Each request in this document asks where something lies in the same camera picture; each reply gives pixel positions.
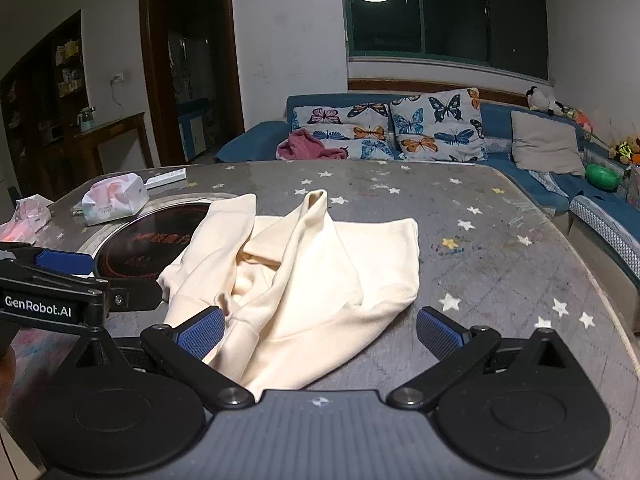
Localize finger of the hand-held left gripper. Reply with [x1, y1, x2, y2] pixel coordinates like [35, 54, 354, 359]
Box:
[12, 260, 164, 313]
[0, 241, 98, 278]

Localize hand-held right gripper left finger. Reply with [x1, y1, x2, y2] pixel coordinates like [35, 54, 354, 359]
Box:
[56, 306, 256, 409]

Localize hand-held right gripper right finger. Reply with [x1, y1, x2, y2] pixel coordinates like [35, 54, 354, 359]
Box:
[387, 306, 581, 409]

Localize cream shirt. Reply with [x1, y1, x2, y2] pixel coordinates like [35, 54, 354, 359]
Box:
[157, 189, 420, 403]

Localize round black induction cooktop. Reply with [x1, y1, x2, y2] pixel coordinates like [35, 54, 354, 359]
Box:
[94, 201, 216, 282]

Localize pink white packet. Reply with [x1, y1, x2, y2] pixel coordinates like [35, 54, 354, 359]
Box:
[0, 196, 54, 243]

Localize white pink tissue pack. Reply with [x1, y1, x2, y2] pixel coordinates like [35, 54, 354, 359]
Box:
[81, 172, 150, 226]

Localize white remote control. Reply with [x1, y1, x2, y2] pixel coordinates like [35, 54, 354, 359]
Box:
[144, 167, 187, 190]

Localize wooden side cabinet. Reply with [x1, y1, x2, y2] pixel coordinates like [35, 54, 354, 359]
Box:
[45, 112, 153, 196]

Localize dark wooden shelf unit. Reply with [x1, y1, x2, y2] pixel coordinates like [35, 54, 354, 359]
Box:
[0, 10, 88, 198]

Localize blue white cabinet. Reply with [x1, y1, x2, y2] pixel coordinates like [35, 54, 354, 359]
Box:
[177, 100, 208, 158]

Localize blue sofa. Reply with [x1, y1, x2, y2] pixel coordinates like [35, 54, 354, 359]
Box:
[215, 91, 640, 336]

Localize square butterfly print pillow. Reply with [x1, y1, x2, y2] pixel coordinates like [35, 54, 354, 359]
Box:
[390, 87, 488, 162]

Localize pink cloth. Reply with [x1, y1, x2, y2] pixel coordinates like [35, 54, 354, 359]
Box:
[276, 128, 350, 162]

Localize grey pillow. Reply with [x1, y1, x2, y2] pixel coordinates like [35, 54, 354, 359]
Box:
[510, 110, 587, 177]

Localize wide butterfly print pillow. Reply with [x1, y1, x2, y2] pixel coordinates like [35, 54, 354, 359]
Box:
[291, 102, 401, 161]

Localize green round toy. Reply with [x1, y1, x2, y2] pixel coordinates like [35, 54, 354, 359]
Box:
[585, 162, 623, 191]

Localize black white plush toy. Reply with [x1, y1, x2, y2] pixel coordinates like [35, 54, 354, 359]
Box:
[525, 86, 566, 117]

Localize pile of small plush toys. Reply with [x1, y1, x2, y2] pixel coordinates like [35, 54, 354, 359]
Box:
[607, 134, 640, 166]

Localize dark window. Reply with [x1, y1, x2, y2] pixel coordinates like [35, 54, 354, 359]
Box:
[341, 0, 551, 81]

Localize dark wooden door frame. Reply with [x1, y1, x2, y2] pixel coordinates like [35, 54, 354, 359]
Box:
[138, 0, 246, 167]

